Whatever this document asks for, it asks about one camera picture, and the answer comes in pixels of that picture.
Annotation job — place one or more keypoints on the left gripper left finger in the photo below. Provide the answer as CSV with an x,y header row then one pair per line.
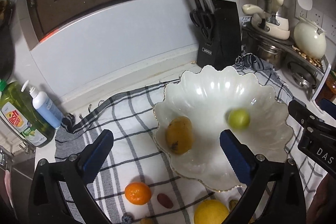
x,y
46,200

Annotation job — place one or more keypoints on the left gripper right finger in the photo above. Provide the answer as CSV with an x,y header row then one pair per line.
x,y
286,203

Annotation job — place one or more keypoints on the orange mandarin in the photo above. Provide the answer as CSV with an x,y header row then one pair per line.
x,y
138,193

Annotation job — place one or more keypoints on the large yellow orange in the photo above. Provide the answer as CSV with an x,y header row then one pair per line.
x,y
210,211

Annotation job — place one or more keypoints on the green apple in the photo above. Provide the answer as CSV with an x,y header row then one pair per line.
x,y
239,119

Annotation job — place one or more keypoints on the small tan longan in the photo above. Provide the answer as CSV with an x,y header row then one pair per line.
x,y
146,220

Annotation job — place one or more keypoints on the yellow mango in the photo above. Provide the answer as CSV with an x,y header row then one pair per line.
x,y
179,135

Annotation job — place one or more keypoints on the spotted small banana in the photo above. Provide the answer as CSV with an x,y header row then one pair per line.
x,y
232,204

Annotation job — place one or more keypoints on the black kitchen scissors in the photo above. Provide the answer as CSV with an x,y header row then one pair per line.
x,y
204,21

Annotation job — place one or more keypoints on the amber sauce jar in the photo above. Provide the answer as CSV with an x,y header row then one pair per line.
x,y
328,90

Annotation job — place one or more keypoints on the metal corner shelf rack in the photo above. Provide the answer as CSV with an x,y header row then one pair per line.
x,y
318,68

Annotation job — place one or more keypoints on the chrome sink faucet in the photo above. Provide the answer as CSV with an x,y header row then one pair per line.
x,y
20,154

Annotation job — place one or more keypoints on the blueberry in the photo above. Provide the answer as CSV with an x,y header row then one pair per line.
x,y
127,219

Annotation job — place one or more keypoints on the glass pot lid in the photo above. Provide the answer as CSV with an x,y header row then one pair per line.
x,y
302,77

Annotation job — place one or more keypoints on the blue pump bottle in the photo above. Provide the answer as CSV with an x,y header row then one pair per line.
x,y
44,105

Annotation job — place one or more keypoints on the green dish soap bottle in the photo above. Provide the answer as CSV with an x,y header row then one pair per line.
x,y
17,107

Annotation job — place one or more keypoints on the steel stock pot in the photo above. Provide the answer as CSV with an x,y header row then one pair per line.
x,y
265,50

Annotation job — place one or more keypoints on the cream ceramic pot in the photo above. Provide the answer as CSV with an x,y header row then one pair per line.
x,y
310,38

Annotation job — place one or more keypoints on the white scalloped fruit bowl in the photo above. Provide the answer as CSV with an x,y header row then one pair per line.
x,y
206,98

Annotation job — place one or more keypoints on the black knife block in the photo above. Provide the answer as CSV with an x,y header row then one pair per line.
x,y
225,45

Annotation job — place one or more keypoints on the white wall power sockets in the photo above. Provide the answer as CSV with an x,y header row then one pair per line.
x,y
323,21

